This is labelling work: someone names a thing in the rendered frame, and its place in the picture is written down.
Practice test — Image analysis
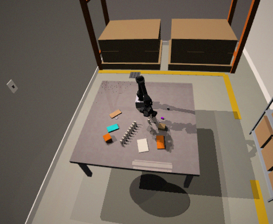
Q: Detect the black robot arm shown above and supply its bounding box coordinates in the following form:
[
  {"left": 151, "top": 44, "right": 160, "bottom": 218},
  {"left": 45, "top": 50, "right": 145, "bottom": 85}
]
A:
[{"left": 136, "top": 75, "right": 153, "bottom": 117}]

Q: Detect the white flat rectangular block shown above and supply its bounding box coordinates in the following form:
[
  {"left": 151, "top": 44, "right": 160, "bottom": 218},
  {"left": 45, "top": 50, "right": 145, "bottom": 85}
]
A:
[{"left": 137, "top": 139, "right": 149, "bottom": 153}]

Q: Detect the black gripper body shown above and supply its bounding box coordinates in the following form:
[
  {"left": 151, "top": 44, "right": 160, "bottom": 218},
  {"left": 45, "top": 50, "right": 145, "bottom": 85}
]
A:
[{"left": 140, "top": 107, "right": 157, "bottom": 117}]

